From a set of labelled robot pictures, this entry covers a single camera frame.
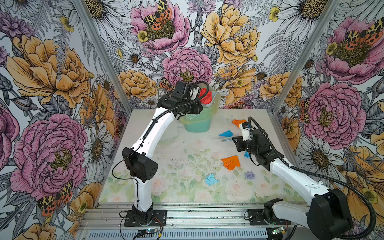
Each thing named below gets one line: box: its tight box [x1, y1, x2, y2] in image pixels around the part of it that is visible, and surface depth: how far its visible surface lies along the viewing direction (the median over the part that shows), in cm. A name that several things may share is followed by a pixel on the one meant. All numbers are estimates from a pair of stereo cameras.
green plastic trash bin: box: [180, 91, 222, 133], surface depth 91 cm
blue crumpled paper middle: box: [218, 129, 234, 137], surface depth 110 cm
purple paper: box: [245, 170, 256, 180], surface depth 89 cm
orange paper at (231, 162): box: [220, 155, 241, 171], surface depth 94 cm
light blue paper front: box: [205, 173, 220, 186], surface depth 87 cm
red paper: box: [199, 87, 213, 105], surface depth 80 cm
